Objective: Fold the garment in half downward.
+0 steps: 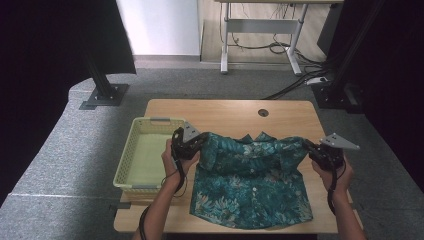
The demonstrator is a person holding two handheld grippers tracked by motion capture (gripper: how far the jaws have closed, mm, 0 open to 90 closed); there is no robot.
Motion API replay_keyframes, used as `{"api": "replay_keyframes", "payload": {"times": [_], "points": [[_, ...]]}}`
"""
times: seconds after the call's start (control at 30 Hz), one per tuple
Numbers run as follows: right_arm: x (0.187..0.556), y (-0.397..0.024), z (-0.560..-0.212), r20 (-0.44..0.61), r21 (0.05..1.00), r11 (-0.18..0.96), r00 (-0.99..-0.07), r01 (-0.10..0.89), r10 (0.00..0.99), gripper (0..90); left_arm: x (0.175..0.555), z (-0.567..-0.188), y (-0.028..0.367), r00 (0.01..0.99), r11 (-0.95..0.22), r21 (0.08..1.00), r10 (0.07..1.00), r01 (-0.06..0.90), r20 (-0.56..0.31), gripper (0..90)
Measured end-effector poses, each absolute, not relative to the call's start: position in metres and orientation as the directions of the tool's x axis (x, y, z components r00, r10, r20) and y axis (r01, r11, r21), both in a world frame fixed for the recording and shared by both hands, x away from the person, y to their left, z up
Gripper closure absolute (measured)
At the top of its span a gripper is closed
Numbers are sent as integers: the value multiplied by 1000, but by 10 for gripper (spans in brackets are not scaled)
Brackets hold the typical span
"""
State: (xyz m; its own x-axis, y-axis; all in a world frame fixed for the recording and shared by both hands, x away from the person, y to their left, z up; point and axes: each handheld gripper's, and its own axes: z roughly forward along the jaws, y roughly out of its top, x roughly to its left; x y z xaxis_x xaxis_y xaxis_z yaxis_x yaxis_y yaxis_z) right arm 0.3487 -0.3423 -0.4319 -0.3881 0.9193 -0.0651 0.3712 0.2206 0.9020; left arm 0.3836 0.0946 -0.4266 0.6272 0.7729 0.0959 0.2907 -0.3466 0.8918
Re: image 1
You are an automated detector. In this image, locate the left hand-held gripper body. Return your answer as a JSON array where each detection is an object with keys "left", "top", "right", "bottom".
[{"left": 171, "top": 121, "right": 201, "bottom": 160}]

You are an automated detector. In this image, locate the white power strip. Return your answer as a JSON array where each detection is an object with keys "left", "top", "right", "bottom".
[{"left": 306, "top": 76, "right": 329, "bottom": 86}]

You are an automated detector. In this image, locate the person's left hand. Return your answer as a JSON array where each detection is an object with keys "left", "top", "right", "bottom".
[{"left": 161, "top": 138, "right": 201, "bottom": 188}]

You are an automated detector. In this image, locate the right hand-held gripper black cable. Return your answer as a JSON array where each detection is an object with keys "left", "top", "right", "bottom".
[{"left": 326, "top": 159, "right": 348, "bottom": 216}]

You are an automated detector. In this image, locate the black metal stand with base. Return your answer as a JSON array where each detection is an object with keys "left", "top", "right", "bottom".
[
  {"left": 79, "top": 49, "right": 130, "bottom": 111},
  {"left": 313, "top": 0, "right": 384, "bottom": 114}
]

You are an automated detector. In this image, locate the hand-held gripper black cable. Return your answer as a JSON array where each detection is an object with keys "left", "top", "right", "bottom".
[
  {"left": 326, "top": 159, "right": 348, "bottom": 216},
  {"left": 138, "top": 146, "right": 188, "bottom": 240}
]

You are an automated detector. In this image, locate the pale green plastic basket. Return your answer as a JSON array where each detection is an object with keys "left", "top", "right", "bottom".
[{"left": 112, "top": 116, "right": 186, "bottom": 194}]

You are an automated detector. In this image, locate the dark curtain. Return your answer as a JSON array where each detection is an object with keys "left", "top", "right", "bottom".
[{"left": 333, "top": 0, "right": 424, "bottom": 188}]

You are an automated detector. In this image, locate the white-legged desk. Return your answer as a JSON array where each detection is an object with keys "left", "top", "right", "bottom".
[{"left": 214, "top": 0, "right": 344, "bottom": 76}]

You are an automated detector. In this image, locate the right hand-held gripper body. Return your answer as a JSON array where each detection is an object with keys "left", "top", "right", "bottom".
[{"left": 309, "top": 133, "right": 361, "bottom": 171}]

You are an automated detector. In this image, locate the person's right hand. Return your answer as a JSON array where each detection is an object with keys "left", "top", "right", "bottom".
[{"left": 311, "top": 154, "right": 354, "bottom": 199}]

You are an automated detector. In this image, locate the left hand-held gripper black cable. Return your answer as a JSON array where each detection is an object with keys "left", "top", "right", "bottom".
[{"left": 138, "top": 146, "right": 188, "bottom": 240}]

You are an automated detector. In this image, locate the teal floral shirt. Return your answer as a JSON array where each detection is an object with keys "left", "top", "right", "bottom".
[{"left": 189, "top": 131, "right": 314, "bottom": 231}]

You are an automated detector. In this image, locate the white panel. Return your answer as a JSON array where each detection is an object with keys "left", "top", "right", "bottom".
[{"left": 116, "top": 0, "right": 201, "bottom": 56}]

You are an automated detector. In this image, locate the black curtain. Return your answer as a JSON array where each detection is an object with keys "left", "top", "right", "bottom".
[{"left": 0, "top": 0, "right": 138, "bottom": 204}]

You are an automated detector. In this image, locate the bundle of black floor cables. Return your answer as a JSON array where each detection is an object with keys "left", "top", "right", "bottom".
[{"left": 263, "top": 33, "right": 334, "bottom": 101}]

